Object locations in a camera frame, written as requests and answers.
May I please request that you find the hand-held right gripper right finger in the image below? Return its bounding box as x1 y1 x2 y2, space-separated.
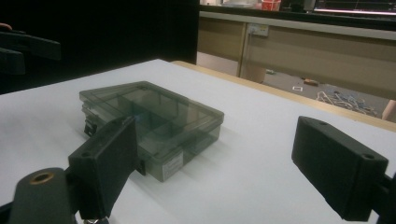
291 115 390 222

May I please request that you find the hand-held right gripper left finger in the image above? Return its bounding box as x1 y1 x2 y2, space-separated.
68 115 139 220

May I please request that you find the grey transparent compartment box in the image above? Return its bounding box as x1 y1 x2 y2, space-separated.
78 80 225 183

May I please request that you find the white table sheet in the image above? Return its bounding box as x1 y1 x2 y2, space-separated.
0 59 396 224

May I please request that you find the beige wooden desk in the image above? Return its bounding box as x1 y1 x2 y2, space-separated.
197 10 396 123

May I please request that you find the white power socket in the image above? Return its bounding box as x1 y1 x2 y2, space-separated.
247 22 270 37

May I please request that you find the dark monitor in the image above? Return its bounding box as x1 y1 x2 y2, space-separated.
312 0 396 16

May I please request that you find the red container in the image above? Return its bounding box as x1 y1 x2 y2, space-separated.
261 0 282 12

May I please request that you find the white flat object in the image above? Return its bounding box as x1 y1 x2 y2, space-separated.
222 0 255 8

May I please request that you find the pile of white cords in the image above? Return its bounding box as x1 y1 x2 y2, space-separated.
316 90 379 118

